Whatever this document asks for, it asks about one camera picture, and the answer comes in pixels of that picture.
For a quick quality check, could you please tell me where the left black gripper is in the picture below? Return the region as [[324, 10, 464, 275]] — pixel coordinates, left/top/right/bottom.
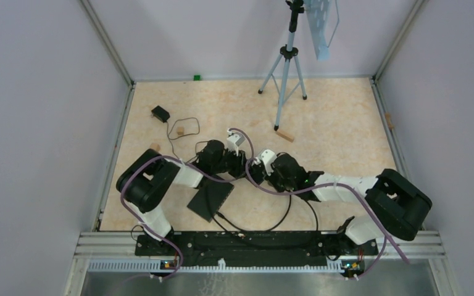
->
[[212, 148, 256, 181]]

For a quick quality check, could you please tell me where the black network switch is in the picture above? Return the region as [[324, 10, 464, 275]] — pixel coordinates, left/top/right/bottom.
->
[[187, 181, 235, 222], [245, 158, 265, 185]]

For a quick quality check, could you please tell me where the black power adapter with cord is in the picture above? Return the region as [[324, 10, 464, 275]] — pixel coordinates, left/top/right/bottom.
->
[[151, 105, 201, 158]]

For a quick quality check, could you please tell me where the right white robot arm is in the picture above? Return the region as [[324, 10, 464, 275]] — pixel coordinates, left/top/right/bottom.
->
[[251, 149, 433, 254]]

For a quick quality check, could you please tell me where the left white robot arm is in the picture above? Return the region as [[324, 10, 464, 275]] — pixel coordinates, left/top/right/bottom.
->
[[115, 140, 247, 255]]

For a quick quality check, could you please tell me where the long wooden block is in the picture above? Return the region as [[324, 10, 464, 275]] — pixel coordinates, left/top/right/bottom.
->
[[275, 129, 295, 142]]

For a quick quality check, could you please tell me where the wooden cube near adapter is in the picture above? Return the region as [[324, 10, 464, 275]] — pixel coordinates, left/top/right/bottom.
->
[[176, 126, 185, 136]]

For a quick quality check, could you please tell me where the perforated white panel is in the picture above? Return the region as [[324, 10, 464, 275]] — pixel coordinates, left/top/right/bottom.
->
[[304, 0, 340, 61]]

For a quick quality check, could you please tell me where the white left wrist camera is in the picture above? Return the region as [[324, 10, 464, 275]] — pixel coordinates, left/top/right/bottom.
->
[[226, 129, 246, 156]]

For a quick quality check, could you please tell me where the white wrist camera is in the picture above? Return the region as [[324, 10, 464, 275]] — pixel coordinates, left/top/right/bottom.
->
[[226, 129, 246, 156], [253, 149, 277, 176]]

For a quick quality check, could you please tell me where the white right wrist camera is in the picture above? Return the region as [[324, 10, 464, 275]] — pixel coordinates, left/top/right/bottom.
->
[[253, 149, 277, 176]]

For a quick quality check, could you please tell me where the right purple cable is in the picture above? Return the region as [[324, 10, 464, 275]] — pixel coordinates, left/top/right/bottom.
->
[[245, 159, 410, 281]]

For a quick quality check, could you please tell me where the purple cable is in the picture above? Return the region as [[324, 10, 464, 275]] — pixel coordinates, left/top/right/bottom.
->
[[245, 159, 410, 281], [119, 128, 256, 282]]

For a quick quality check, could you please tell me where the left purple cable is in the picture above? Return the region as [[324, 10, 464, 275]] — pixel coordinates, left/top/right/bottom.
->
[[119, 128, 256, 282]]

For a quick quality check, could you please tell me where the wooden cube by cord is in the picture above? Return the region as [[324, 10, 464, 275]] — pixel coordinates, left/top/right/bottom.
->
[[149, 142, 161, 152]]

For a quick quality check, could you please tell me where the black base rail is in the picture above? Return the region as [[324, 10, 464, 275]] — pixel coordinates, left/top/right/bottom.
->
[[135, 231, 378, 267]]

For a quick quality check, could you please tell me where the silver camera tripod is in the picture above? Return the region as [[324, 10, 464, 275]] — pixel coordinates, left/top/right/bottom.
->
[[257, 0, 308, 131]]

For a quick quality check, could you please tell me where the wooden block on frame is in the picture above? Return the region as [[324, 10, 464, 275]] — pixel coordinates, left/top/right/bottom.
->
[[385, 112, 394, 131]]

